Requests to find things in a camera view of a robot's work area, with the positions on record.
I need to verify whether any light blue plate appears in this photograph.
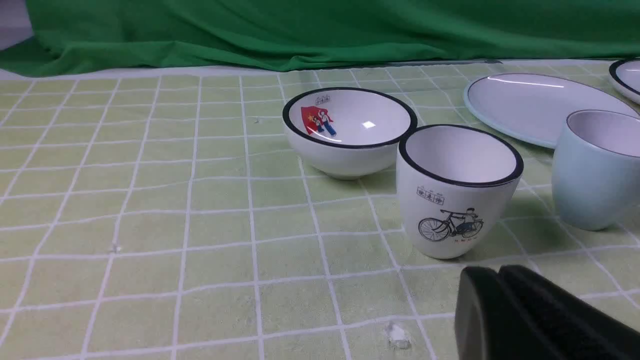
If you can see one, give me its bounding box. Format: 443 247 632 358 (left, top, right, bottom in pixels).
463 72 639 150

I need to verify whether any light blue cup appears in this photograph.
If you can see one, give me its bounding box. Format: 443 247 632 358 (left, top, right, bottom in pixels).
551 109 640 231

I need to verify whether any green backdrop cloth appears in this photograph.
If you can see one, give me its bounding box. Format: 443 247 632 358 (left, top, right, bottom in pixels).
1 0 640 77

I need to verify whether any white plate with black rim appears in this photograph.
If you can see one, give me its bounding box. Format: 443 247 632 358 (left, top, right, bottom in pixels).
608 57 640 105

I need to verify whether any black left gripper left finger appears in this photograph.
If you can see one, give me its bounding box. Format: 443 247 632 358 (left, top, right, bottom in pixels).
454 266 566 360

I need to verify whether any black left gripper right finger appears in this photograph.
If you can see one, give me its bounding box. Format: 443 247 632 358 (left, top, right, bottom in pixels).
498 265 640 360

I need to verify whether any white bowl with black rim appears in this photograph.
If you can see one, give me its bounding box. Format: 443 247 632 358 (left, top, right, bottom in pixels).
282 87 418 180

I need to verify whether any light green checkered tablecloth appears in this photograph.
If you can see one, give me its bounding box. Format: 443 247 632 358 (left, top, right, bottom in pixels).
0 62 639 360

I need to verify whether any white cup with bicycle print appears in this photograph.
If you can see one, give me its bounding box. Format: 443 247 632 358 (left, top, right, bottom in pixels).
395 124 524 260

